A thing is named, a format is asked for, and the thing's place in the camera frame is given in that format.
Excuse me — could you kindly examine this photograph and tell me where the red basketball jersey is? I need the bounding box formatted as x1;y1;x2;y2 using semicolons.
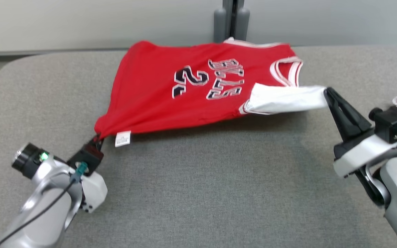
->
94;37;328;148

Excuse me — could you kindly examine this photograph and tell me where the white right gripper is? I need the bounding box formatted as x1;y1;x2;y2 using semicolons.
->
323;87;397;179

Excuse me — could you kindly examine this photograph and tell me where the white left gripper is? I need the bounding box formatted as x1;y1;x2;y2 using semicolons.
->
79;134;109;213

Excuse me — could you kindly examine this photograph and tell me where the grey double partition post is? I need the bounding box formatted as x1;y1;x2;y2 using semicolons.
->
213;0;251;44

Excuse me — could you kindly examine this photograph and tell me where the grey fabric sofa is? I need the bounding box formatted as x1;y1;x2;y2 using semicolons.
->
0;45;397;248

